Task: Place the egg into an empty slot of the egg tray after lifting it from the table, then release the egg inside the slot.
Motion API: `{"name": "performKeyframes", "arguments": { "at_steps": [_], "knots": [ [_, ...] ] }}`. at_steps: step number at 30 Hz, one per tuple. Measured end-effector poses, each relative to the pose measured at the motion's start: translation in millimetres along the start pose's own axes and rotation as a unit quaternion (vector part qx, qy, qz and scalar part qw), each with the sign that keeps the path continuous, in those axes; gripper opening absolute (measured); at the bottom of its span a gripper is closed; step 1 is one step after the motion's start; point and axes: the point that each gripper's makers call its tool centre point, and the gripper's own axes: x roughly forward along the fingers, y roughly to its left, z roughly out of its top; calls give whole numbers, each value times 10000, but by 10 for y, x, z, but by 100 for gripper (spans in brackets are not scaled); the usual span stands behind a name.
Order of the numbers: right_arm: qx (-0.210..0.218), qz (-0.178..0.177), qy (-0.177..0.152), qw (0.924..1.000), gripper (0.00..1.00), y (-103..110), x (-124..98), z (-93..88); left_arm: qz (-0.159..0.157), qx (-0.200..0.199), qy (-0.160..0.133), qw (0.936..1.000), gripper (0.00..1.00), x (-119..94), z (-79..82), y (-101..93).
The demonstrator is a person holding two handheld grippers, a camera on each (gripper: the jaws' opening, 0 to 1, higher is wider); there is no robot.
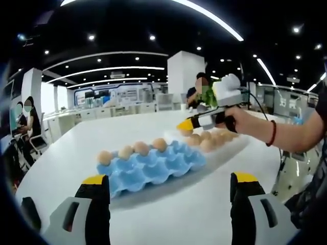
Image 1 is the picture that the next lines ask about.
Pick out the red bead bracelet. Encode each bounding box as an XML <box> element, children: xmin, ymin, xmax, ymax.
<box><xmin>265</xmin><ymin>119</ymin><xmax>278</xmax><ymax>148</ymax></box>

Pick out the person's right hand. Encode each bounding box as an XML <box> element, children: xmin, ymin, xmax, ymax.
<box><xmin>226</xmin><ymin>106</ymin><xmax>273</xmax><ymax>145</ymax></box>

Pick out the cluster of brown eggs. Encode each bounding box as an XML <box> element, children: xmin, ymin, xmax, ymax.
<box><xmin>178</xmin><ymin>129</ymin><xmax>240</xmax><ymax>153</ymax></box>

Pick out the white square pillar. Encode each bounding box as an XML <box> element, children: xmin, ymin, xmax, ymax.
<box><xmin>167</xmin><ymin>50</ymin><xmax>206</xmax><ymax>109</ymax></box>
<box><xmin>21</xmin><ymin>67</ymin><xmax>43</xmax><ymax>120</ymax></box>

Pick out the single brown egg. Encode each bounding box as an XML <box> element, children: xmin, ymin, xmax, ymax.
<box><xmin>118</xmin><ymin>145</ymin><xmax>133</xmax><ymax>159</ymax></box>
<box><xmin>98</xmin><ymin>150</ymin><xmax>113</xmax><ymax>165</ymax></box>
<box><xmin>132</xmin><ymin>141</ymin><xmax>150</xmax><ymax>156</ymax></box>
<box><xmin>152</xmin><ymin>137</ymin><xmax>168</xmax><ymax>151</ymax></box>

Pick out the blue egg tray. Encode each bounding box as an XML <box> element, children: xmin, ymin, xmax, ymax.
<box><xmin>96</xmin><ymin>139</ymin><xmax>207</xmax><ymax>200</ymax></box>

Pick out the green potted plant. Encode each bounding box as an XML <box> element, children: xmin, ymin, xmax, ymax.
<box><xmin>198</xmin><ymin>78</ymin><xmax>219</xmax><ymax>108</ymax></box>

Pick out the grey office chair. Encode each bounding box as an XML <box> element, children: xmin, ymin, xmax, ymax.
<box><xmin>156</xmin><ymin>93</ymin><xmax>175</xmax><ymax>111</ymax></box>

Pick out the white foam egg holder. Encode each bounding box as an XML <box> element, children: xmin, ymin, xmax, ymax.
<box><xmin>163</xmin><ymin>127</ymin><xmax>250</xmax><ymax>164</ymax></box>

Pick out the small black object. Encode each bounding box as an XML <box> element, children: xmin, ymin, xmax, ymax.
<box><xmin>21</xmin><ymin>196</ymin><xmax>42</xmax><ymax>230</ymax></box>

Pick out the person's dark patterned clothing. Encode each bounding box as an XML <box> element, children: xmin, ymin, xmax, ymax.
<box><xmin>284</xmin><ymin>142</ymin><xmax>327</xmax><ymax>230</ymax></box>

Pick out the blue framed display wall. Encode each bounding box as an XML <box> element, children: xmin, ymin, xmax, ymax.
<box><xmin>74</xmin><ymin>83</ymin><xmax>168</xmax><ymax>107</ymax></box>

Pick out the black cable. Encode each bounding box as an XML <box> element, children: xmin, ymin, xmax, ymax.
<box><xmin>248</xmin><ymin>92</ymin><xmax>269</xmax><ymax>121</ymax></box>

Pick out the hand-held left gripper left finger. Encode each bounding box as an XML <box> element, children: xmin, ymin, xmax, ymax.
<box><xmin>42</xmin><ymin>174</ymin><xmax>111</xmax><ymax>245</ymax></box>

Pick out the white low cabinet row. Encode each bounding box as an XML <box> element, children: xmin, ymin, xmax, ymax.
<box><xmin>43</xmin><ymin>106</ymin><xmax>159</xmax><ymax>133</ymax></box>

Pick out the white table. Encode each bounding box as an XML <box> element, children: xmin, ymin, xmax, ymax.
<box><xmin>15</xmin><ymin>109</ymin><xmax>294</xmax><ymax>245</ymax></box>

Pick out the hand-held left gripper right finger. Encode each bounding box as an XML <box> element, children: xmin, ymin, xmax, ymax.
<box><xmin>229</xmin><ymin>171</ymin><xmax>299</xmax><ymax>245</ymax></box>

